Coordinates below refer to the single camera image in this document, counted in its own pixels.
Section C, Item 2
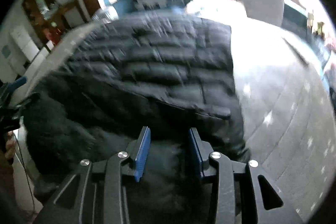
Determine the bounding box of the dark flat bar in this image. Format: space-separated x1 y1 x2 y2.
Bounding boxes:
282 36 310 65

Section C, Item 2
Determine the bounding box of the wooden display cabinet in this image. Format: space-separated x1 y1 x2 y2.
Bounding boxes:
22 0 61 38

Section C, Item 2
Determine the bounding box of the thin black cable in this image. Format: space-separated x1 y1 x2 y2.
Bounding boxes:
14 135 36 211

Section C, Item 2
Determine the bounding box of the dark wooden table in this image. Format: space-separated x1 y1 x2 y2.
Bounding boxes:
47 0 84 43

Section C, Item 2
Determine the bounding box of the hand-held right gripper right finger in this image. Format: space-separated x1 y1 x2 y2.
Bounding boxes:
188 127 302 224

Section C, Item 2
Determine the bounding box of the red stool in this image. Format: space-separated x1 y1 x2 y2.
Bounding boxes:
43 27 57 43

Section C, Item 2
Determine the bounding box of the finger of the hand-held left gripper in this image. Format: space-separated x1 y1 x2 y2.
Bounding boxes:
5 76 28 93
16 93 40 110

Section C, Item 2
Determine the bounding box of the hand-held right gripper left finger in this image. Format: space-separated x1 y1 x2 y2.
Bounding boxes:
34 126 151 224

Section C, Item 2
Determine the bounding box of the white small cabinet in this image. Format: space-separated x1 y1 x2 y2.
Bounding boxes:
10 25 42 67

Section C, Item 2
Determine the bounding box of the person's left hand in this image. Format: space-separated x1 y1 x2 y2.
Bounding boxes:
5 131 16 159

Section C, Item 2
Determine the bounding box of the black down jacket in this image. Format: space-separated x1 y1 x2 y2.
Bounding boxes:
24 13 252 224

